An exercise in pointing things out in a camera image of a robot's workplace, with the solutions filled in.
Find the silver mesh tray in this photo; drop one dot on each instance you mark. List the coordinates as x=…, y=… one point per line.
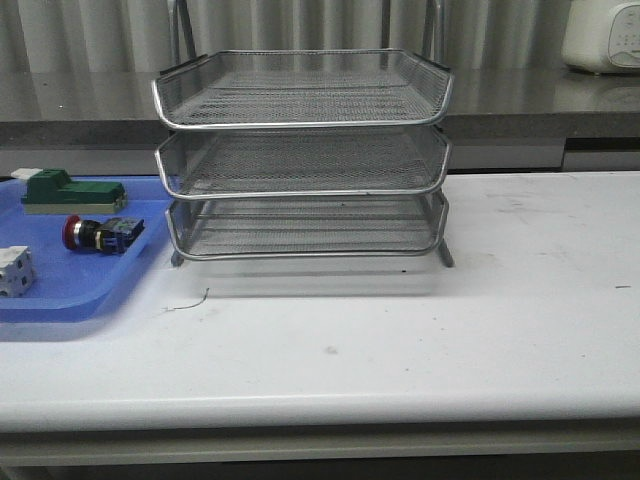
x=305, y=227
x=278, y=89
x=355, y=161

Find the grey steel counter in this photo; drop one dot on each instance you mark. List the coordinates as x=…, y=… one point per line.
x=498, y=120

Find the white terminal block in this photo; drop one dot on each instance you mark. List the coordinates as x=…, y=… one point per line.
x=16, y=270

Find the blue plastic tray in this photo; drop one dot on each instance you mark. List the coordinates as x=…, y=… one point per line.
x=71, y=286

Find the green electrical module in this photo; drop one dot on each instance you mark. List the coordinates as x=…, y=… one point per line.
x=53, y=191

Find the red emergency stop button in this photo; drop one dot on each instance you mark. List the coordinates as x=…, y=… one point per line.
x=113, y=236

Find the silver rack frame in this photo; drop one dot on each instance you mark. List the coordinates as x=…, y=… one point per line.
x=183, y=49

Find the white appliance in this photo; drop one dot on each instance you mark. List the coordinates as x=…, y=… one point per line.
x=602, y=37

